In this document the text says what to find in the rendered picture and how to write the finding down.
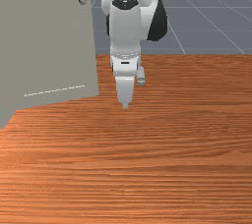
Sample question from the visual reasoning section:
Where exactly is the pale grey cabinet door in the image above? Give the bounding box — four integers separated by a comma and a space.
0, 0, 100, 130

